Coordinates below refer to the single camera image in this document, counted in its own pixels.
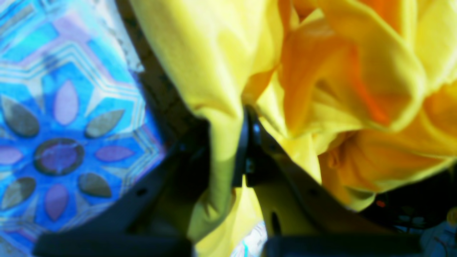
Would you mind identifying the patterned blue tile tablecloth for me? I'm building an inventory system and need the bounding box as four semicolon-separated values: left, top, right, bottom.
0;0;268;257

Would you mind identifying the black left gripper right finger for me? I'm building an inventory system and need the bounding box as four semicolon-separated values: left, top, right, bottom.
232;106;422;257

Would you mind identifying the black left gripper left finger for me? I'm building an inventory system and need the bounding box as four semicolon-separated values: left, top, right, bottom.
32;121;209;257

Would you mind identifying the yellow T-shirt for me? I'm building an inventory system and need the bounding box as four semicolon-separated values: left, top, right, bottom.
131;0;456;257

